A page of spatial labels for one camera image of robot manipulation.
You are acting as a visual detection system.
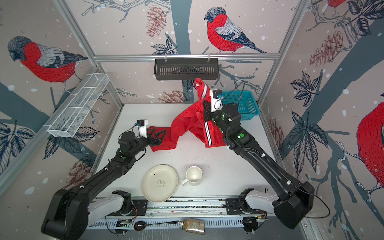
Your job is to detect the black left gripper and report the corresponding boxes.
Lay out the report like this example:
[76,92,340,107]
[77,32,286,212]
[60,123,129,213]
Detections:
[131,127,167,157]

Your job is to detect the red trousers with striped trim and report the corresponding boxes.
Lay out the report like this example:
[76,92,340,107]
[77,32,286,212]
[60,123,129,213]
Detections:
[151,79,226,152]

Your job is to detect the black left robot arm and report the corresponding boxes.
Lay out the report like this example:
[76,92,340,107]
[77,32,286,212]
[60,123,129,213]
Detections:
[41,129,166,240]

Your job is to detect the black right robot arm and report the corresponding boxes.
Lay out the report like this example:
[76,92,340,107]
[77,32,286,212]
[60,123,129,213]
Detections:
[203,101,315,229]

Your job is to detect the teal plastic basket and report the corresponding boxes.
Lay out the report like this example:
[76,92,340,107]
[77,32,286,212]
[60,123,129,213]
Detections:
[222,91,260,121]

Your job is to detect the cream round plate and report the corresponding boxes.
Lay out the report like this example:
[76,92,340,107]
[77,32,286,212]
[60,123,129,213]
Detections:
[142,165,179,203]

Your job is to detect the cream ceramic mug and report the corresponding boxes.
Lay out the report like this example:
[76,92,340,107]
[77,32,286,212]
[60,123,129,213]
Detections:
[181,166,203,186]

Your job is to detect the black spoon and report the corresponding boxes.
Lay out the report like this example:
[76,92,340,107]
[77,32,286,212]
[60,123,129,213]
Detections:
[134,221,180,231]

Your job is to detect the glass jar with grains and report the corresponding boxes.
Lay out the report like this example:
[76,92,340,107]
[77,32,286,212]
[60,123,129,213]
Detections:
[180,219,206,235]

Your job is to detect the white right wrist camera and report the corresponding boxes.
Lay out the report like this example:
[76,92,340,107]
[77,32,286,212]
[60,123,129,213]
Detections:
[210,89,223,113]

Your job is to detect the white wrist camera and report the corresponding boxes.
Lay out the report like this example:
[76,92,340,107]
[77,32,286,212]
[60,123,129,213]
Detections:
[137,120,149,138]
[210,89,223,113]

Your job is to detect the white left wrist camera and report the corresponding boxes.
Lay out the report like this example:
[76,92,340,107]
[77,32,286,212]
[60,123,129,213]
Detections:
[137,120,149,138]

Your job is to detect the black hanging wall basket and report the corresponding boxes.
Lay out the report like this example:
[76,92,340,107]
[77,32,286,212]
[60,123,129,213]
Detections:
[154,58,219,81]

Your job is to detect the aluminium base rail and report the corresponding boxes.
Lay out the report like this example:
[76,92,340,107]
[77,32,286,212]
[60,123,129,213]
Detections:
[87,197,276,234]

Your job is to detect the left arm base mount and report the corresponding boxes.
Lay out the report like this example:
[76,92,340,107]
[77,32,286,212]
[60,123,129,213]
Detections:
[108,190,149,217]

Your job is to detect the white wire mesh shelf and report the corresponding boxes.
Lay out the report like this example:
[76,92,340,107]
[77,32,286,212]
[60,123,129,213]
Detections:
[48,73,110,138]

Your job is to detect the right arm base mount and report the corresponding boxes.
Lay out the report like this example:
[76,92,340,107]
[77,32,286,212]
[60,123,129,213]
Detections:
[221,188,267,216]

